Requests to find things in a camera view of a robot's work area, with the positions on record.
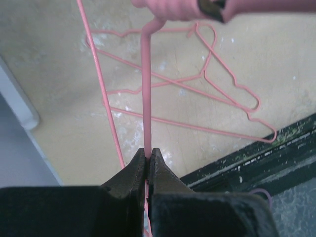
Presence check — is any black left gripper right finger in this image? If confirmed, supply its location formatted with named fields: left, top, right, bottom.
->
left=149, top=148, right=279, bottom=237

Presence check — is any white clothes rack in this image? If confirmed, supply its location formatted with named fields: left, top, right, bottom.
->
left=0, top=58, right=40, bottom=130

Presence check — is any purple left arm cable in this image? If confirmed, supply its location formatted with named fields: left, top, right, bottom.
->
left=248, top=188, right=274, bottom=210

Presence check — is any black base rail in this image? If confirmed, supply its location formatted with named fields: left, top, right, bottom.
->
left=181, top=114, right=316, bottom=195

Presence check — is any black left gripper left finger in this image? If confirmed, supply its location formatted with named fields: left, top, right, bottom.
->
left=0, top=149, right=146, bottom=237

